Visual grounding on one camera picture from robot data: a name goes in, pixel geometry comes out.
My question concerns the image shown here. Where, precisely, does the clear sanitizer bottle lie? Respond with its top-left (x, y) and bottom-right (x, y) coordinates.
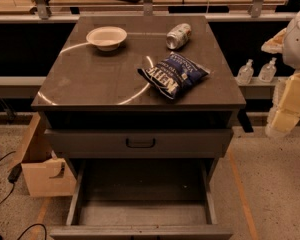
top-left (258, 57), bottom-right (277, 83)
top-left (237, 59), bottom-right (254, 85)

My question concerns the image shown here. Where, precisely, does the closed grey top drawer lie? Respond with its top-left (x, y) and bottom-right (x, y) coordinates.
top-left (45, 129), bottom-right (233, 159)

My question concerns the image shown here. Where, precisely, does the black floor cable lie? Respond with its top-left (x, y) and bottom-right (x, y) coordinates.
top-left (0, 132), bottom-right (48, 240)

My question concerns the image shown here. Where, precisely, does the grey metal rail frame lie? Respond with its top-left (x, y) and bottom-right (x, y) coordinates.
top-left (0, 0), bottom-right (300, 23)

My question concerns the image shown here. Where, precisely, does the silver 7up soda can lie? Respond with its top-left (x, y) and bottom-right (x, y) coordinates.
top-left (166, 23), bottom-right (192, 50)

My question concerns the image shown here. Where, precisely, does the clear sanitizer bottle left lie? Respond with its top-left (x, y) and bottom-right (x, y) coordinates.
top-left (237, 59), bottom-right (254, 85)

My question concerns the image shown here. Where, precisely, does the clear sanitizer bottle right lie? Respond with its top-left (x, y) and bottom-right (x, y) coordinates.
top-left (258, 57), bottom-right (277, 83)

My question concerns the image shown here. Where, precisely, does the blue chip bag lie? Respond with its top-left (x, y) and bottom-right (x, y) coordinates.
top-left (138, 52), bottom-right (210, 100)

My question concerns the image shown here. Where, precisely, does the dark grey drawer cabinet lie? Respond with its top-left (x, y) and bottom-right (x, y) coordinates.
top-left (30, 14), bottom-right (247, 240)

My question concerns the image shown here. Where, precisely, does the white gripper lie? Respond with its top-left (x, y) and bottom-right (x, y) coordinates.
top-left (265, 71), bottom-right (300, 138)

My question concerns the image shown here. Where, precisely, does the black power adapter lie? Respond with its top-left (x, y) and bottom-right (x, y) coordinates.
top-left (8, 164), bottom-right (22, 183)

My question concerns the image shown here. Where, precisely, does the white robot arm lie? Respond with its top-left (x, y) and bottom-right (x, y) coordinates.
top-left (261, 11), bottom-right (300, 137)

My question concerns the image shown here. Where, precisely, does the white paper bowl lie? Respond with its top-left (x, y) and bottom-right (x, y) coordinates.
top-left (86, 26), bottom-right (127, 51)

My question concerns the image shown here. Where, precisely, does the open grey middle drawer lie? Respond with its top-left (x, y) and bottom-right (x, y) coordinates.
top-left (50, 159), bottom-right (233, 240)

